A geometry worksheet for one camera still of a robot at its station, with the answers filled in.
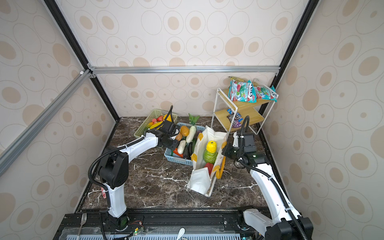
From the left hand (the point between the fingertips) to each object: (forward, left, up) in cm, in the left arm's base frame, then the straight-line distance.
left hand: (177, 140), depth 94 cm
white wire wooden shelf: (+20, -32, +4) cm, 38 cm away
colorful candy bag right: (+15, -50, +25) cm, 58 cm away
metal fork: (-43, +45, -9) cm, 62 cm away
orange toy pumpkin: (+8, -4, 0) cm, 9 cm away
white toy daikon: (-3, -2, -3) cm, 4 cm away
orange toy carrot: (-5, +1, -5) cm, 7 cm away
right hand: (-11, -26, +10) cm, 30 cm away
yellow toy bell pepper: (-7, -21, +4) cm, 22 cm away
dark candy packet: (+14, -39, +6) cm, 41 cm away
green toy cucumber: (+3, -10, -7) cm, 12 cm away
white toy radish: (+6, -8, -3) cm, 10 cm away
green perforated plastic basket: (+29, +22, -6) cm, 37 cm away
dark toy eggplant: (-4, -6, -6) cm, 10 cm away
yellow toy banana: (+15, +17, -3) cm, 23 cm away
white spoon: (-47, -5, -8) cm, 48 cm away
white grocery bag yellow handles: (-25, -14, -2) cm, 28 cm away
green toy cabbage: (-10, -20, -3) cm, 23 cm away
